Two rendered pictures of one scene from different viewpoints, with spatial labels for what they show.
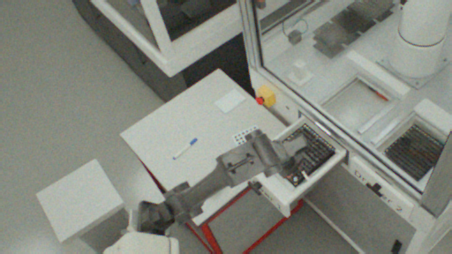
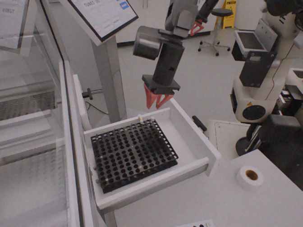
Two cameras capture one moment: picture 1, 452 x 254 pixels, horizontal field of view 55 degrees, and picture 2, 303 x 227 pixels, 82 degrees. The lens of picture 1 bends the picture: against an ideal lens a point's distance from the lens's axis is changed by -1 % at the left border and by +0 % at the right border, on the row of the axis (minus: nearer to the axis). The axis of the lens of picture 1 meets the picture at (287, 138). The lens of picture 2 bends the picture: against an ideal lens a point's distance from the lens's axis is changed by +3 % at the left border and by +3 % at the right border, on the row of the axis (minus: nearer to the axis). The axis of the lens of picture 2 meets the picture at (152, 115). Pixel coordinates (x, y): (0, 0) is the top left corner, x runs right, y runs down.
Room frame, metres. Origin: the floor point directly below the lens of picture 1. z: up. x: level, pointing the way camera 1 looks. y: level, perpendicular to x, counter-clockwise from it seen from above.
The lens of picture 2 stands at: (1.20, 0.09, 1.33)
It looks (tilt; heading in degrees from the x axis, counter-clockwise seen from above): 43 degrees down; 195
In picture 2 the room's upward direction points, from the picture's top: straight up
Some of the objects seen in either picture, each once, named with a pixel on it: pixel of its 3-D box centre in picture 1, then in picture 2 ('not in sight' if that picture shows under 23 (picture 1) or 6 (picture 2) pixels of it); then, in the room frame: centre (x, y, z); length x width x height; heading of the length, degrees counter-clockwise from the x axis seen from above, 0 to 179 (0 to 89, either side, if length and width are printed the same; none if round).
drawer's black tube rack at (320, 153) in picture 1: (300, 155); (133, 152); (0.92, -0.05, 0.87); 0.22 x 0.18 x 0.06; 128
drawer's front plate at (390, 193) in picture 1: (380, 187); (82, 102); (0.74, -0.33, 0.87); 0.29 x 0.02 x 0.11; 38
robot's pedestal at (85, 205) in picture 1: (113, 232); not in sight; (0.88, 0.90, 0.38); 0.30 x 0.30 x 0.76; 34
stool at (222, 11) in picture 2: not in sight; (215, 31); (-2.14, 0.34, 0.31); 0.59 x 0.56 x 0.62; 34
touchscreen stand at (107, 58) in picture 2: not in sight; (117, 83); (0.06, -0.52, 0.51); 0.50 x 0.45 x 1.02; 85
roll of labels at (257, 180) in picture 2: not in sight; (249, 178); (0.86, 0.33, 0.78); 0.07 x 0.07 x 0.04
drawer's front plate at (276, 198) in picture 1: (262, 185); (187, 132); (0.79, 0.11, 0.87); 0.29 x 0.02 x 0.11; 38
